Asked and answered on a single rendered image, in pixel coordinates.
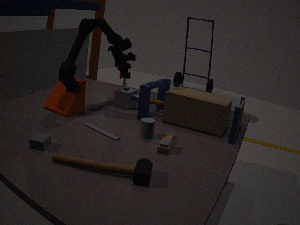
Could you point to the black-headed mallet with wooden handle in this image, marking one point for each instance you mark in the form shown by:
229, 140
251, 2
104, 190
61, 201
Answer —
141, 173

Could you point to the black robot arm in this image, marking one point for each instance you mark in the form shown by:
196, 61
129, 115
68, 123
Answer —
68, 68

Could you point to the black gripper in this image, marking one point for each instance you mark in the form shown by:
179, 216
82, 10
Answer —
122, 65

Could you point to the grey and red crank handle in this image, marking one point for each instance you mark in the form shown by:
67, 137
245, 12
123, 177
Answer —
125, 86

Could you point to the dark grey cylinder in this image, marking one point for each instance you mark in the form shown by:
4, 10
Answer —
147, 128

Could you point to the grey flat bar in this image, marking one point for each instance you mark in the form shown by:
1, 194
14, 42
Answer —
101, 131

